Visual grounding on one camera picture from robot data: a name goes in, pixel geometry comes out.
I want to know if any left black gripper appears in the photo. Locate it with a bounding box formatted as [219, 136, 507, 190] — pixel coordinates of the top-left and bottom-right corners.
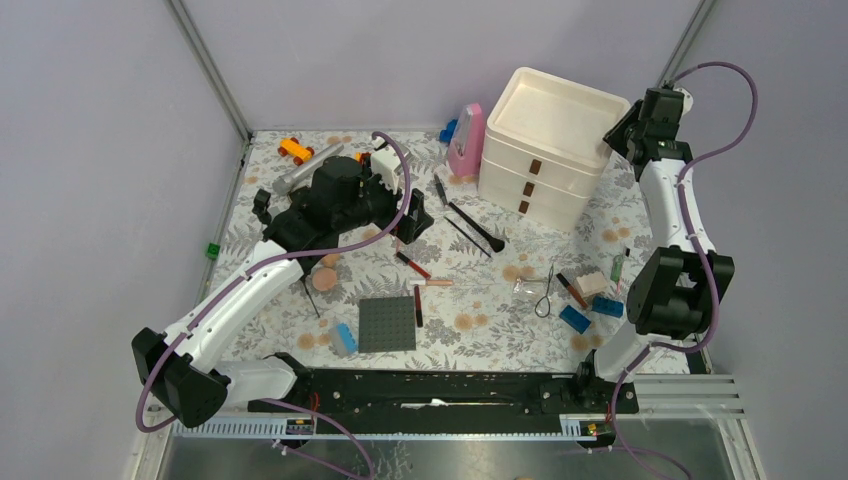
[335, 156, 434, 243]

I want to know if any cream three-drawer organizer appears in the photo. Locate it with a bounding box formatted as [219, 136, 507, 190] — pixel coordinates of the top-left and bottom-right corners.
[478, 67, 631, 232]

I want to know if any black makeup brush large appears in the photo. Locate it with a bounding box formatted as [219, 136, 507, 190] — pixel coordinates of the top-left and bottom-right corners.
[448, 202, 505, 252]

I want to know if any white cosmetic box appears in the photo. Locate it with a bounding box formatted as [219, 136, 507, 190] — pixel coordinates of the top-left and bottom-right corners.
[574, 271, 609, 297]

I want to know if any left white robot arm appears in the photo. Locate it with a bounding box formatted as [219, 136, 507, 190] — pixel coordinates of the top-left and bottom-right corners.
[131, 132, 434, 433]

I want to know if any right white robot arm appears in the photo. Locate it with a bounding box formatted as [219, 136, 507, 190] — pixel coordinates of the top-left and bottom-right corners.
[569, 86, 735, 413]

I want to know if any thin black makeup brush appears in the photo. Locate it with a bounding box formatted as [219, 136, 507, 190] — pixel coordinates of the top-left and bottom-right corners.
[444, 218, 491, 259]

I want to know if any small peach makeup sponge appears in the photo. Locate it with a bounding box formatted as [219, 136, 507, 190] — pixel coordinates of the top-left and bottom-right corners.
[320, 254, 340, 268]

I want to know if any round peach makeup sponge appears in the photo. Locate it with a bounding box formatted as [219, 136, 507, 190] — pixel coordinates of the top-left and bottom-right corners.
[312, 267, 338, 292]

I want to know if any brown red makeup pencil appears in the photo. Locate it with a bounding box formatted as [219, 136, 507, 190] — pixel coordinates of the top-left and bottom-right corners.
[555, 272, 590, 310]

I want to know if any red black lip gloss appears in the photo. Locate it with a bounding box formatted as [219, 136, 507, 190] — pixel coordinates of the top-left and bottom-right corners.
[395, 251, 431, 279]

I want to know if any blue toy brick back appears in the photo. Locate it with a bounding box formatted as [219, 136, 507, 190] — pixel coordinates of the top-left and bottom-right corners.
[438, 118, 458, 144]

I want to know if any dark red lipstick tube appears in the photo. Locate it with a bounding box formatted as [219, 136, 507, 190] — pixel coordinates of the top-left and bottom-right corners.
[413, 285, 424, 328]

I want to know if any grey lego baseplate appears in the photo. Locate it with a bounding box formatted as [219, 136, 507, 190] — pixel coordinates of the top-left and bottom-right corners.
[358, 296, 417, 353]

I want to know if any clear plastic bag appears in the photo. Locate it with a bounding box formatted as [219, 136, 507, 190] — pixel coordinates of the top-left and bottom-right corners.
[512, 277, 548, 298]

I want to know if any green mascara tube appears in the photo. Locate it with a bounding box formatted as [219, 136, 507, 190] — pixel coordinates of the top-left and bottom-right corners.
[610, 247, 630, 283]

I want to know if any blue grey lego brick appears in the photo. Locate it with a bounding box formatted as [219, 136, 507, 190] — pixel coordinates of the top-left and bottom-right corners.
[328, 323, 358, 357]

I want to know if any orange toy car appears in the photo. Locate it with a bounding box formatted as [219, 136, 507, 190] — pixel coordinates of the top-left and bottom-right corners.
[277, 137, 315, 166]

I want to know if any black mini tripod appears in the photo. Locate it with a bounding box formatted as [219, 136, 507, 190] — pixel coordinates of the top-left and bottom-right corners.
[251, 189, 323, 319]

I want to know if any blue lego brick right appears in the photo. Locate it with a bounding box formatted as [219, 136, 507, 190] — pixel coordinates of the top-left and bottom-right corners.
[591, 296, 625, 318]

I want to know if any blue lego brick left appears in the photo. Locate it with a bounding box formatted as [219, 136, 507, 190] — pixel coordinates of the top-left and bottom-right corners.
[559, 305, 591, 334]

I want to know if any green clip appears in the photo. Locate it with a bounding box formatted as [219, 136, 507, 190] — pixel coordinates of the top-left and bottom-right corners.
[205, 243, 220, 260]

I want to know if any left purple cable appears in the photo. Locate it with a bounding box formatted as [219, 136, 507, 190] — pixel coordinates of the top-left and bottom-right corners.
[135, 131, 413, 480]

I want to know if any black wire loop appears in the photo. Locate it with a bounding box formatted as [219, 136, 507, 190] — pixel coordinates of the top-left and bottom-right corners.
[534, 264, 555, 319]

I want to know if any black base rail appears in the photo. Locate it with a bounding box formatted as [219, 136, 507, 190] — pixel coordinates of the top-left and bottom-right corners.
[282, 368, 639, 435]

